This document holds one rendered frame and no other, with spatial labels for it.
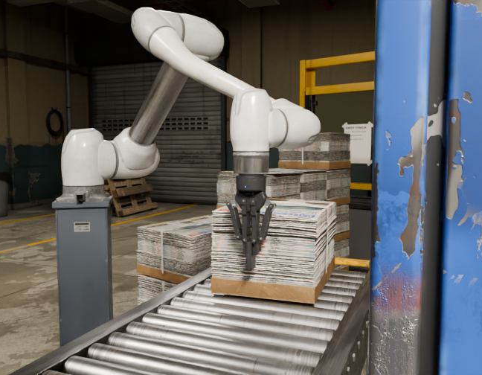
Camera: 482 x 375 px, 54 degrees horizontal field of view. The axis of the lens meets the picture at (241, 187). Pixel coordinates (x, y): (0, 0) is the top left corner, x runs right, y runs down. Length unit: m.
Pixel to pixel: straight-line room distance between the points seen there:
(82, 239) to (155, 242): 0.44
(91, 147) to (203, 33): 0.61
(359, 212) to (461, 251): 3.41
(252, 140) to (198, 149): 8.78
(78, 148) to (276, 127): 0.92
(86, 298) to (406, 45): 1.80
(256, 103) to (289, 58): 8.22
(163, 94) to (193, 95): 8.24
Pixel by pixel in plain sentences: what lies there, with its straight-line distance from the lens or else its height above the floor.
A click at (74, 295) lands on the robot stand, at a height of 0.65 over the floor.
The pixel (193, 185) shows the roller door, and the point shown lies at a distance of 9.97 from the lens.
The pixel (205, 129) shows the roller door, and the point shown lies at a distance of 9.81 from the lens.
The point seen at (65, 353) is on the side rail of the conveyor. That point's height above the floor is 0.80.
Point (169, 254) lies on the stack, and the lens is 2.14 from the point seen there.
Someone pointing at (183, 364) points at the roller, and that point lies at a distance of 0.95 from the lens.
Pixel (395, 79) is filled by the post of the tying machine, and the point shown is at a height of 1.23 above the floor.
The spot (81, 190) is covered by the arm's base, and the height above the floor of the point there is 1.04.
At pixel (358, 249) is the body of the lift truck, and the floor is 0.44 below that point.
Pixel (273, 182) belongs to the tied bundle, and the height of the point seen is 1.02.
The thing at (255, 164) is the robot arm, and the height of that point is 1.16.
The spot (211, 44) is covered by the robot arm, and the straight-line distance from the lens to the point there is 1.64.
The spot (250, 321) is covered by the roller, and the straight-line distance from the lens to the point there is 1.15.
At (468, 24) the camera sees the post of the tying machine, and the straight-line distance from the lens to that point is 0.21.
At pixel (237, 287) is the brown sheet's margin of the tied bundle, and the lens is 1.29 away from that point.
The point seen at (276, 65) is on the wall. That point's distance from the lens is 9.41.
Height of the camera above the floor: 1.20
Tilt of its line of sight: 5 degrees down
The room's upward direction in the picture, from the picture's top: straight up
